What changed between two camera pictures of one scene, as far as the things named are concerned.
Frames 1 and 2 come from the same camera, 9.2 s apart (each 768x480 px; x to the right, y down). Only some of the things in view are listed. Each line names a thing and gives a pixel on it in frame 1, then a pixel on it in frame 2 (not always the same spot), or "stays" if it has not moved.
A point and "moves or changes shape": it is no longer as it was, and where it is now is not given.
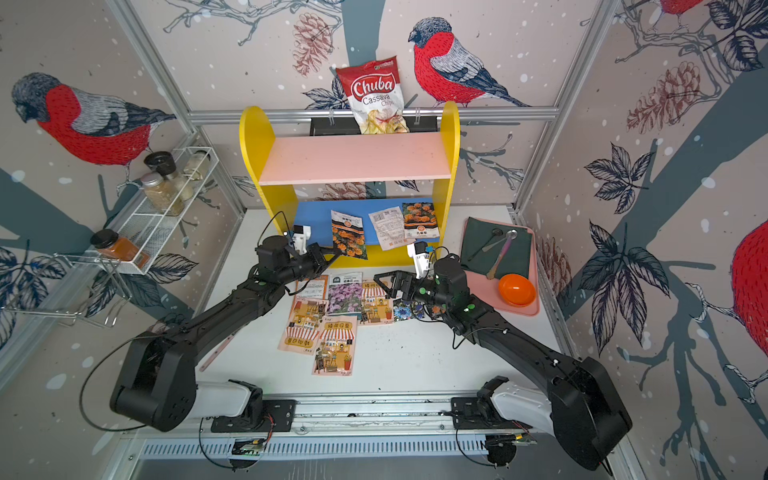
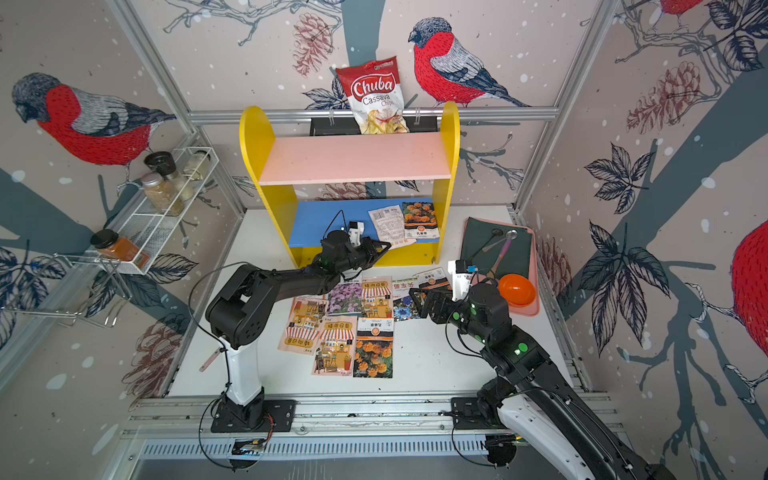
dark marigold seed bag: (348, 235) moves or changes shape
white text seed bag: (388, 225) stays
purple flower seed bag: (345, 292) stays
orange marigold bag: (420, 220) stays
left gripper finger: (329, 262) -> (376, 257)
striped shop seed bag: (377, 307) stays
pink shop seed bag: (335, 350) stays
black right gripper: (399, 280) -> (444, 299)
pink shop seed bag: (302, 329) stays
